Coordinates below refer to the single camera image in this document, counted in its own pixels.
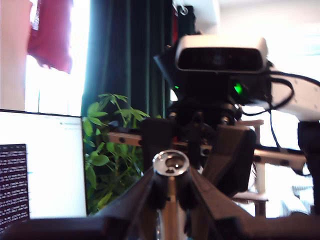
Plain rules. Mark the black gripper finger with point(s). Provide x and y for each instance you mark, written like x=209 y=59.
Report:
x=207 y=200
x=232 y=160
x=156 y=135
x=135 y=200

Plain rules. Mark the metallic silver laser pointer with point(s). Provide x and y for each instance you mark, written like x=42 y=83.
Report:
x=171 y=162

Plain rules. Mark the green leafy house plant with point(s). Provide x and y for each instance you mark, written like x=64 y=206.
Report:
x=110 y=162

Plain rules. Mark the large black Huawei monitor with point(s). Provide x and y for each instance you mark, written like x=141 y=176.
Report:
x=55 y=162

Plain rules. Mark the dark green curtain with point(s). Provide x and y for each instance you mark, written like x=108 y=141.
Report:
x=125 y=50

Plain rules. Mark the red hanging cloth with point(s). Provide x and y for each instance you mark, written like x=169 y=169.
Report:
x=50 y=37

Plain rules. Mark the pale arm camera box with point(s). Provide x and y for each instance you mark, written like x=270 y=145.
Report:
x=220 y=55

